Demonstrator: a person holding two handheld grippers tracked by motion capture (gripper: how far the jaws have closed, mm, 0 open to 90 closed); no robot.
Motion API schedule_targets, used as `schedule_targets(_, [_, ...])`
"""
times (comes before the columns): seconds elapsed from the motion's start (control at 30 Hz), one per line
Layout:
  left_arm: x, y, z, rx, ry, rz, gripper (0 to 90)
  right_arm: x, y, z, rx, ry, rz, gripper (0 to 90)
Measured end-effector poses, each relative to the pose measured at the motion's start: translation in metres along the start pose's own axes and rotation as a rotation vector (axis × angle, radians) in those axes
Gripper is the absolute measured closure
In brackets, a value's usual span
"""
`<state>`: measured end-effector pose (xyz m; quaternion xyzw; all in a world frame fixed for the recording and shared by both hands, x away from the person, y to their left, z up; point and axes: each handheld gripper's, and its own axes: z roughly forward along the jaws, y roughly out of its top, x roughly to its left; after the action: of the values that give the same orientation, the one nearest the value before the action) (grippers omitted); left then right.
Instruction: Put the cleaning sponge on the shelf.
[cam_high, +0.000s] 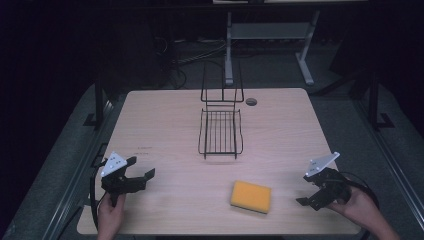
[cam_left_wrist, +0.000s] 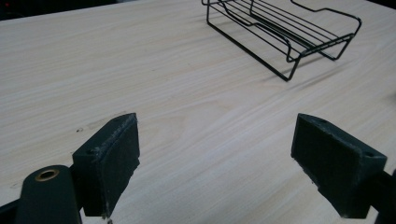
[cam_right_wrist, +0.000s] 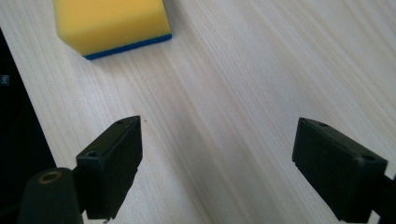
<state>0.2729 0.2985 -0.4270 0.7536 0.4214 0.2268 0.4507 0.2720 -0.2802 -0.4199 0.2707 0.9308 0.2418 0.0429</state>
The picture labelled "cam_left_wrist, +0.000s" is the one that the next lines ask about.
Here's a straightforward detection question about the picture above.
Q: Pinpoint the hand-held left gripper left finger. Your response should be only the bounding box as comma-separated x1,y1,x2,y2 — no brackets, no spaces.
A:
71,112,141,218

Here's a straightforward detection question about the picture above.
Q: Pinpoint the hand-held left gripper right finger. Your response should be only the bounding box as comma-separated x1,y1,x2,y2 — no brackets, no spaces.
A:
290,113,388,219

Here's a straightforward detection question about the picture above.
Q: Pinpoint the black wire rack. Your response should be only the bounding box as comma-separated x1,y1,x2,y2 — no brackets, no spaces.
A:
201,0,363,82

